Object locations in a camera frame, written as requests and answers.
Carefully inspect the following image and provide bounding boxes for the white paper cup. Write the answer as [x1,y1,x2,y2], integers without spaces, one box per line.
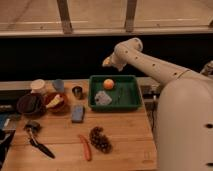
[30,79,46,95]

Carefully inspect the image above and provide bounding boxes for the green plastic tray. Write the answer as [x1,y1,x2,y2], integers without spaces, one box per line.
[88,75,142,112]

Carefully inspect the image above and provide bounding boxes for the black handled kitchen tool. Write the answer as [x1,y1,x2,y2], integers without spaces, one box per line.
[23,120,56,160]

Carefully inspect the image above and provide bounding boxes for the small metal cup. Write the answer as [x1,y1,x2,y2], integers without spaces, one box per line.
[72,86,83,100]

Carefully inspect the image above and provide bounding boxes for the red bowl with food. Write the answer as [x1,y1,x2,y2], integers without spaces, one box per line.
[44,92,68,113]

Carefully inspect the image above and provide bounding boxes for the dark device at left edge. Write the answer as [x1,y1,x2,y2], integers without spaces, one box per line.
[0,114,16,169]

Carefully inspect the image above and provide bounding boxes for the blue grey cup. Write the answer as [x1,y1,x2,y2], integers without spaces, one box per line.
[52,79,65,93]

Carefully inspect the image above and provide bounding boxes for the metal fixture at right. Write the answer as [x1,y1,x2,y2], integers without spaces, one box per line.
[201,60,213,76]

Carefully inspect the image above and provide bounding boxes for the blue sponge block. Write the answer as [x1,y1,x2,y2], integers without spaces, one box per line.
[71,105,85,123]

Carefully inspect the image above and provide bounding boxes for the dark brown bowl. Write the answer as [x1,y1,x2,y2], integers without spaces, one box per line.
[16,93,46,116]

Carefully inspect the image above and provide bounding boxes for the grey towel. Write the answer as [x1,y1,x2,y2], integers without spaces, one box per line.
[94,91,112,105]

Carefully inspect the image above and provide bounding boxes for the orange ball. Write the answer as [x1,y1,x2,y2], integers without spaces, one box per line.
[103,79,115,90]

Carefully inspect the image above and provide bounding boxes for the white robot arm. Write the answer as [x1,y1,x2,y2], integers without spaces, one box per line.
[102,38,213,171]

